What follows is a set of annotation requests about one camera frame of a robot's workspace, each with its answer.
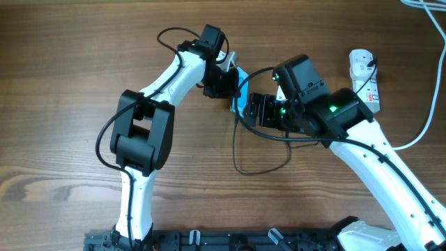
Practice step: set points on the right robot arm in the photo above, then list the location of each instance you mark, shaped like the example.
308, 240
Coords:
344, 124

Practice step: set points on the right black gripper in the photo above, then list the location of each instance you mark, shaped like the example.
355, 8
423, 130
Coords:
268, 102

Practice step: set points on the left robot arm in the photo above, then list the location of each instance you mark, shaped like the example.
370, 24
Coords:
143, 127

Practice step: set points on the white charger plug adapter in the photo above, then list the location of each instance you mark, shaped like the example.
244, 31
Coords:
361, 70

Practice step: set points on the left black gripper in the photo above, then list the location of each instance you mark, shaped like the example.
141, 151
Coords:
229, 91

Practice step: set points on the teal screen Galaxy smartphone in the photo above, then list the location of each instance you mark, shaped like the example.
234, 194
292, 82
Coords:
242, 100

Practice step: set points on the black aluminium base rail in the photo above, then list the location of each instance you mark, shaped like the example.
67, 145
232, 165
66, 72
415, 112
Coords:
274, 239

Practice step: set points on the white power strip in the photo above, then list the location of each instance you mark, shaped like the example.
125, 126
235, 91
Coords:
366, 90

